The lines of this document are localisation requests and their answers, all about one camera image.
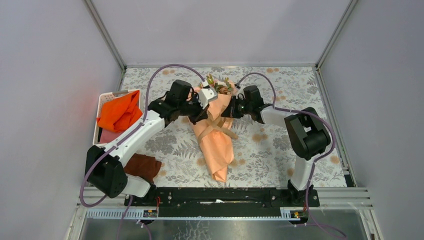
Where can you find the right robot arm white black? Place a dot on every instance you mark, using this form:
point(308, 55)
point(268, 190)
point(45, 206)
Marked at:
point(306, 131)

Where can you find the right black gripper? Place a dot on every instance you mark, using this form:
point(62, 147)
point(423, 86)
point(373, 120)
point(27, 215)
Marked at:
point(230, 111)

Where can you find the tan satin ribbon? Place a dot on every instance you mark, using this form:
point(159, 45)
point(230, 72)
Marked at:
point(216, 124)

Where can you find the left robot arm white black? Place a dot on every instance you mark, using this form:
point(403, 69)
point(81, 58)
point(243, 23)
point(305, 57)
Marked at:
point(105, 164)

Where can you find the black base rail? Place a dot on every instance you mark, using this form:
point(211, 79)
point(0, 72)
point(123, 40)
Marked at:
point(193, 202)

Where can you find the white plastic basket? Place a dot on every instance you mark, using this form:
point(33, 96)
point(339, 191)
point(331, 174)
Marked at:
point(102, 136)

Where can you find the orange cloth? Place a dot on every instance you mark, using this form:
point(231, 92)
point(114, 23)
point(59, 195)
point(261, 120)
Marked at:
point(121, 113)

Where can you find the brown cloth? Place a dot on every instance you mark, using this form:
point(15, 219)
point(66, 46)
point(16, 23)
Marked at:
point(143, 166)

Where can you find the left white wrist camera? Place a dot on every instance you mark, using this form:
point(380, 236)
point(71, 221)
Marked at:
point(207, 95)

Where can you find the floral patterned table mat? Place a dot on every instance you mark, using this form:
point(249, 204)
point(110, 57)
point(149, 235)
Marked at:
point(263, 156)

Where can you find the pink fake flower bouquet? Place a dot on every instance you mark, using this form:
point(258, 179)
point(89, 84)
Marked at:
point(222, 85)

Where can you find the beige kraft wrapping paper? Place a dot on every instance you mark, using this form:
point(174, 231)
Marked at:
point(216, 147)

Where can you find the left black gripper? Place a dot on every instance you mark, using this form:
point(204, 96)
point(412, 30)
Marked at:
point(201, 114)

